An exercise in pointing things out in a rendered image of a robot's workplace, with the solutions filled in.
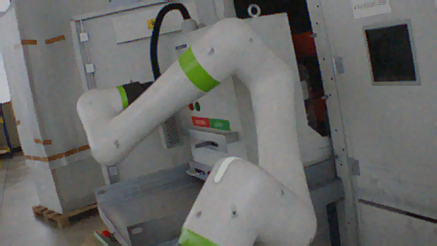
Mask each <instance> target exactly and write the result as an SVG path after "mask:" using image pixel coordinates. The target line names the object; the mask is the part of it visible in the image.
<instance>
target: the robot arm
mask: <svg viewBox="0 0 437 246"><path fill-rule="evenodd" d="M231 75H234V76H235V77H236V78H237V79H238V80H239V81H240V82H241V83H242V84H243V85H244V86H245V88H246V89H248V92H249V93H250V95H251V99H252V107H253V110H254V115H255V124H256V130H257V137H258V165H256V164H254V163H253V162H252V163H251V162H249V161H248V160H243V159H241V158H238V157H222V158H221V159H219V160H218V161H217V162H216V164H215V166H214V167H213V169H212V171H211V172H210V175H209V177H208V178H207V179H206V181H205V182H204V185H203V187H202V188H201V189H202V190H201V191H200V193H199V196H198V197H197V199H196V201H195V203H194V204H193V206H192V208H191V210H190V211H191V212H190V213H189V214H188V217H187V218H186V219H185V222H184V224H183V226H182V228H181V231H180V236H179V241H178V242H177V244H176V246H254V244H255V245H256V246H309V244H310V243H312V240H313V239H314V237H315V233H316V227H317V220H316V217H315V213H314V209H313V206H312V202H311V200H310V194H309V192H308V186H307V184H306V177H305V174H304V169H303V166H302V158H301V154H300V145H299V141H298V122H297V111H296V84H297V80H296V76H295V72H294V70H293V69H292V67H291V66H290V65H289V63H288V62H286V61H284V60H283V59H282V58H280V57H279V56H278V55H276V54H275V52H273V51H272V49H269V47H268V46H266V44H265V43H264V42H263V41H262V39H261V38H260V36H259V35H258V34H257V33H256V32H255V30H254V29H253V28H252V26H251V25H249V24H248V23H246V21H245V20H241V19H238V18H225V19H223V20H219V21H218V22H216V23H215V24H214V25H213V26H212V27H211V28H209V29H208V30H207V31H206V32H205V33H204V34H203V35H201V36H200V37H199V38H198V39H197V40H196V41H195V42H194V43H193V44H192V45H190V47H188V48H187V49H186V50H185V51H184V52H183V53H182V54H181V55H180V56H179V57H178V58H177V59H176V60H175V61H174V62H173V63H172V64H171V66H170V67H168V69H167V70H165V72H164V73H162V75H161V76H159V78H158V79H156V81H154V82H153V81H150V82H143V83H141V84H140V82H139V81H137V82H133V80H130V83H127V84H124V85H120V86H114V87H109V88H94V89H91V90H89V91H86V92H84V94H82V96H80V99H79V100H78V104H77V114H78V116H79V119H80V120H81V123H82V124H83V126H84V130H85V131H86V135H87V137H88V143H89V146H90V151H91V153H92V154H93V157H94V158H95V159H96V160H97V161H98V162H99V163H100V164H103V165H108V166H111V165H117V164H118V163H121V162H122V160H124V159H125V158H126V157H127V155H129V154H130V152H132V150H133V149H135V147H137V145H138V144H139V143H140V142H142V141H143V140H144V139H145V138H146V137H147V136H149V134H150V133H152V132H153V131H154V130H156V129H157V128H158V127H160V126H161V124H163V123H164V122H165V121H167V120H168V119H169V118H171V117H172V116H173V115H175V114H176V113H178V112H180V110H181V109H184V108H185V107H186V106H188V105H189V104H190V103H193V102H195V101H197V100H198V99H199V98H202V97H203V96H204V95H207V94H208V92H210V91H211V90H213V89H214V88H215V87H216V86H218V85H219V84H220V83H222V82H223V81H224V80H226V79H227V78H228V77H230V76H231Z"/></svg>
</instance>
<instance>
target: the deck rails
mask: <svg viewBox="0 0 437 246"><path fill-rule="evenodd" d="M189 169H190V168H189V163H183V164H181V165H177V166H174V167H172V168H167V169H164V170H159V171H156V172H154V173H149V174H146V175H142V176H139V177H137V178H136V177H134V178H132V179H129V180H125V181H123V182H118V183H116V184H109V185H105V186H102V187H97V188H95V189H94V191H95V194H96V200H97V202H98V204H99V207H100V208H102V207H106V206H108V205H113V204H115V203H116V204H117V203H120V202H124V201H126V200H131V199H133V198H138V197H140V196H145V195H147V194H151V193H153V192H156V191H157V192H158V191H160V190H162V189H168V188H170V187H175V186H177V185H184V184H186V183H190V182H193V181H195V180H200V178H198V177H193V176H191V175H189V174H186V173H185V171H186V170H189ZM335 172H336V170H335V166H334V159H330V160H328V161H326V162H323V163H319V164H317V165H315V166H310V167H308V168H306V169H304V174H305V177H306V184H307V186H308V190H310V189H313V188H316V187H318V186H322V185H324V184H327V183H331V182H333V181H335V180H336V175H335ZM101 190H104V191H105V193H103V194H98V191H101ZM191 208H192V206H190V207H188V208H185V209H181V210H179V211H175V212H173V213H169V214H167V215H162V216H160V217H156V218H154V219H149V220H147V221H142V222H140V223H136V224H134V225H126V229H127V231H128V234H129V238H130V242H131V244H130V246H149V245H151V244H155V243H157V242H161V241H166V240H168V239H171V238H174V237H178V236H180V231H181V228H182V226H183V224H184V222H185V219H186V218H187V217H188V214H189V213H190V212H191V211H190V210H191ZM138 227H141V229H142V232H138V233H134V234H132V232H131V230H132V229H136V228H138Z"/></svg>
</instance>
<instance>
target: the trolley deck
mask: <svg viewBox="0 0 437 246"><path fill-rule="evenodd" d="M204 182H205V180H201V179H200V180H195V181H193V182H190V183H186V184H179V185H177V186H175V187H170V188H168V189H162V190H160V191H158V192H157V191H156V192H153V193H151V194H147V195H145V196H140V197H138V198H133V199H131V200H126V201H124V202H120V203H117V204H116V203H115V204H113V205H108V206H106V207H102V208H100V207H99V204H97V205H98V208H99V215H100V217H101V218H102V220H103V222H104V223H105V225H106V226H107V227H108V228H109V230H110V232H112V231H115V234H113V235H114V237H115V238H116V240H118V242H119V243H121V244H122V245H125V246H130V244H131V242H130V238H129V234H128V231H127V229H126V226H129V225H134V224H136V223H140V222H142V221H147V220H149V219H154V218H156V217H160V216H162V215H167V214H169V213H173V212H175V211H179V210H181V209H185V208H188V207H190V206H193V204H194V203H195V201H196V199H197V197H198V196H199V193H200V191H201V190H202V189H201V188H202V187H203V185H204ZM308 192H309V194H310V200H311V202H312V206H313V209H318V208H320V207H322V206H325V205H328V204H330V203H331V202H335V201H337V200H339V199H342V198H343V196H344V193H343V189H342V180H340V181H339V180H335V181H333V182H331V183H327V184H324V185H322V186H318V187H316V188H313V189H310V190H309V191H308ZM131 232H132V234H134V233H138V232H142V229H141V227H138V228H136V229H132V230H131ZM178 241H179V236H178V237H174V238H171V239H168V240H166V241H161V242H157V243H155V244H151V245H149V246H176V244H177V242H178Z"/></svg>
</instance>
